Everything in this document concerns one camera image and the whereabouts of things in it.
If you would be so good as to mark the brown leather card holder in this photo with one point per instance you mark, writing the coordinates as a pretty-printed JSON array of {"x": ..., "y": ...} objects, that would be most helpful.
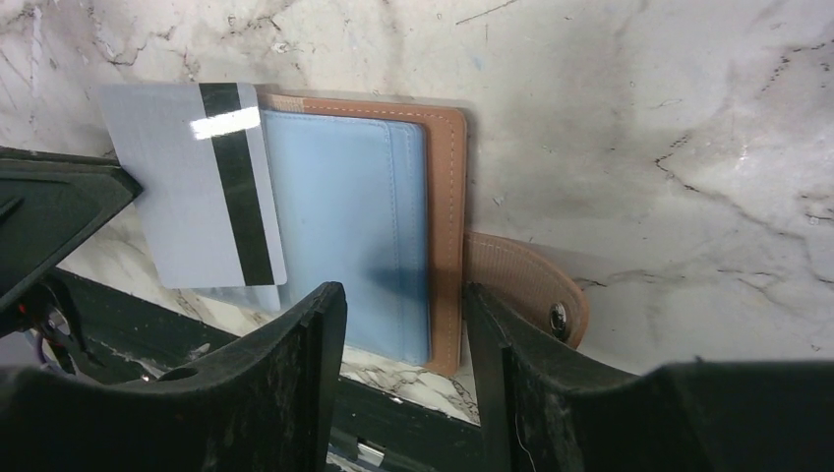
[{"x": 372, "y": 194}]

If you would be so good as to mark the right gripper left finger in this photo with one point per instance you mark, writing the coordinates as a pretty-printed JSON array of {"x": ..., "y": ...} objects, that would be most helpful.
[{"x": 263, "y": 402}]

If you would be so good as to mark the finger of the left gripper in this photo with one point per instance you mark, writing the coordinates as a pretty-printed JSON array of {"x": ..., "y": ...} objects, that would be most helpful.
[{"x": 51, "y": 203}]

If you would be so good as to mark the black mounting rail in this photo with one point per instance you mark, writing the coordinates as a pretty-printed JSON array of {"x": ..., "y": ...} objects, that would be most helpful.
[{"x": 111, "y": 337}]

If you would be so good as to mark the white card black stripe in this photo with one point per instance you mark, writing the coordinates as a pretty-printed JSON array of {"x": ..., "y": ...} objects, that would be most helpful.
[{"x": 207, "y": 206}]

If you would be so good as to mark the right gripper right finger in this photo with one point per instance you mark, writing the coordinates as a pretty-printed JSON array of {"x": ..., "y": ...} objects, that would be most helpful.
[{"x": 544, "y": 406}]

